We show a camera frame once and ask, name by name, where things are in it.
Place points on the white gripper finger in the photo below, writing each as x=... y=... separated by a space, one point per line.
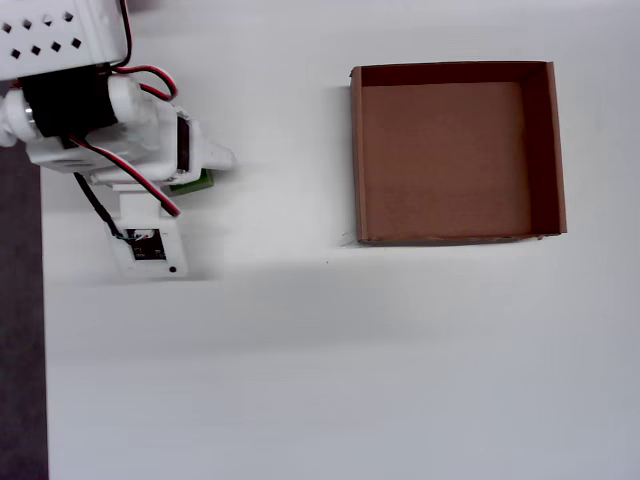
x=219 y=157

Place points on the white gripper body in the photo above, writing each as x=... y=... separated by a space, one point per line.
x=183 y=146

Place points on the green cube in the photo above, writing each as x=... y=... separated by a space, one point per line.
x=197 y=184

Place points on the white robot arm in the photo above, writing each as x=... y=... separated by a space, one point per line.
x=50 y=30

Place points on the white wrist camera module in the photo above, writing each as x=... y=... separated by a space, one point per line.
x=150 y=260

